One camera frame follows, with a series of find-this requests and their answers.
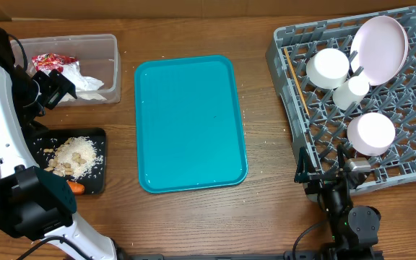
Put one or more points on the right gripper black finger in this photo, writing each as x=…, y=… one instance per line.
x=305, y=170
x=345, y=161

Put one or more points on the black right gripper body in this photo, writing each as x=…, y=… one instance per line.
x=321, y=181

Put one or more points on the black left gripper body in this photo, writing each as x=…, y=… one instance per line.
x=42, y=91

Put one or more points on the red snack wrapper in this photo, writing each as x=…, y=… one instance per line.
x=50, y=61

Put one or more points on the pink bowl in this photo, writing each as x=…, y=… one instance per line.
x=371, y=134

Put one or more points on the white napkin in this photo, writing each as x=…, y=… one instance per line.
x=86, y=87

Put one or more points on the white cup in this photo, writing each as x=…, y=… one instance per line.
x=352, y=91

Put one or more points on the white bowl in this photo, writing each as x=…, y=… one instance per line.
x=328, y=68

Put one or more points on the white round plate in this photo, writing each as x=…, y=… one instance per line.
x=381, y=47

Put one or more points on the wooden chopstick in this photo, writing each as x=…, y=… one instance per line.
x=292, y=71

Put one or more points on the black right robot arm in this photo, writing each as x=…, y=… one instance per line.
x=354, y=229

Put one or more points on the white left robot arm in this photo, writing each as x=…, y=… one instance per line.
x=35, y=203

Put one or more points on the grey dishwasher rack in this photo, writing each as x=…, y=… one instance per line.
x=326, y=125

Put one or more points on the clear plastic bin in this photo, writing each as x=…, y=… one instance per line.
x=98, y=56

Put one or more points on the black food tray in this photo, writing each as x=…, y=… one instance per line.
x=94, y=183

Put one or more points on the rice and peanut shell scraps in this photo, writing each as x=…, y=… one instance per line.
x=75, y=159

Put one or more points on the orange carrot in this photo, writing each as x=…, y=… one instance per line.
x=76, y=188

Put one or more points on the teal serving tray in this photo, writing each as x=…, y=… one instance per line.
x=189, y=129

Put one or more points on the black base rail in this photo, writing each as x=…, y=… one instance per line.
x=288, y=255

